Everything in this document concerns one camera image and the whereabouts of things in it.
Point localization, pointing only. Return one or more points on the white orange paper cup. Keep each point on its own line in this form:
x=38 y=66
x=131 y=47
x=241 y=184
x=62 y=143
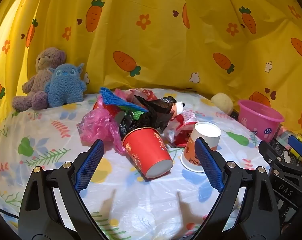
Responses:
x=206 y=130

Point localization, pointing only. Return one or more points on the red clear plastic wrapper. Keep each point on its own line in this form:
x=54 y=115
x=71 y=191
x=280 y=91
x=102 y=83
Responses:
x=148 y=95

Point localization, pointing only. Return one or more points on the blue foam net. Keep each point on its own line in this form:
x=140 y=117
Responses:
x=116 y=100

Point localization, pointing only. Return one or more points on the dark striped box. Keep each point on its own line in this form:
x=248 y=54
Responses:
x=282 y=136

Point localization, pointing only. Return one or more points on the red paper cup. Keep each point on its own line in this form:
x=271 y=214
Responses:
x=146 y=150

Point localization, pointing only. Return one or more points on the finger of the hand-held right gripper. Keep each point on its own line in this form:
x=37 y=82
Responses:
x=268 y=152
x=298 y=145

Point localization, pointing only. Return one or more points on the red white snack wrapper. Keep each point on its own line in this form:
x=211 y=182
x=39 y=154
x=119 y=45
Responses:
x=183 y=122

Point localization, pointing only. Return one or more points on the blue plush monster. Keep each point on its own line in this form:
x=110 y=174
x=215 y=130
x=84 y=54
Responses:
x=64 y=85

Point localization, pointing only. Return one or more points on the pink plastic bag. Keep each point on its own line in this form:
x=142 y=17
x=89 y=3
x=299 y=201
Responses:
x=98 y=125

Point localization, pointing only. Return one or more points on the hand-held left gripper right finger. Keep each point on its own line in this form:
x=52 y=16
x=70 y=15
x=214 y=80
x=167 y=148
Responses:
x=208 y=165

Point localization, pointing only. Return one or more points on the yellow carrot-print curtain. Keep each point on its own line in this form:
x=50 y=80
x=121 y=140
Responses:
x=166 y=55

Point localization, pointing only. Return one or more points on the black plastic bag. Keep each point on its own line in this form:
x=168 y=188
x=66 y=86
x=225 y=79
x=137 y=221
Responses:
x=153 y=115

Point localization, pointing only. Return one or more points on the purple teddy bear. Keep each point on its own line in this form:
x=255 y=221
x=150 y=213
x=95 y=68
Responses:
x=35 y=82

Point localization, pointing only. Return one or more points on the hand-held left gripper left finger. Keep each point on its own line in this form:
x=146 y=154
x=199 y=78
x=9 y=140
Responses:
x=89 y=165

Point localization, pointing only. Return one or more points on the green foam net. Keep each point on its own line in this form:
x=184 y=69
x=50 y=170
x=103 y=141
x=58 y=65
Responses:
x=138 y=115

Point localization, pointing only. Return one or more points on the cream plush ball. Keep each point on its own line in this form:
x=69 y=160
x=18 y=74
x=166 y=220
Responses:
x=222 y=102

